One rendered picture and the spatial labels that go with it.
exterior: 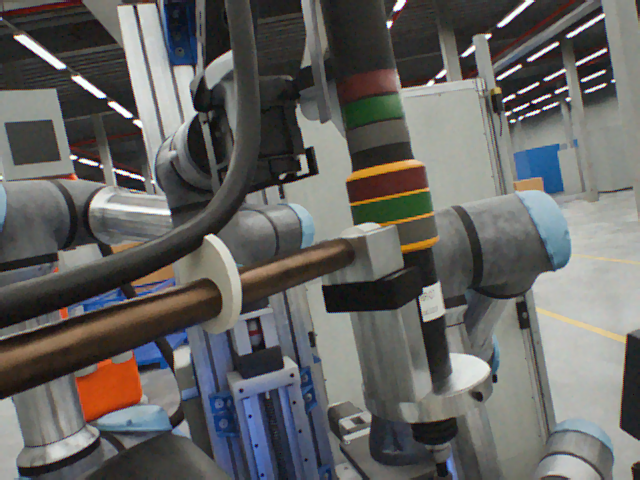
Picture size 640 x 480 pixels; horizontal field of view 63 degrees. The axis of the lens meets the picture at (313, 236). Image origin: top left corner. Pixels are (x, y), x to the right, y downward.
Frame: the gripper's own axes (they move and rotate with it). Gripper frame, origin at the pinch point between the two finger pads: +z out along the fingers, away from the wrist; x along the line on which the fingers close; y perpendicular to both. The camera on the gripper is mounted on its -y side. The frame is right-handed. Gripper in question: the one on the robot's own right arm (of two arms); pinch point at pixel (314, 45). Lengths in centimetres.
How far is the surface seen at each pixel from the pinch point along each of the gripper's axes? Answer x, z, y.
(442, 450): 0.3, 5.3, 24.0
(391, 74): -0.3, 6.2, 3.8
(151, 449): 13.3, -7.5, 22.9
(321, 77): 2.9, 4.7, 3.3
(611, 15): -598, -321, -139
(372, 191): 1.9, 5.8, 9.5
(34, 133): 2, -381, -81
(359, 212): 2.3, 4.8, 10.4
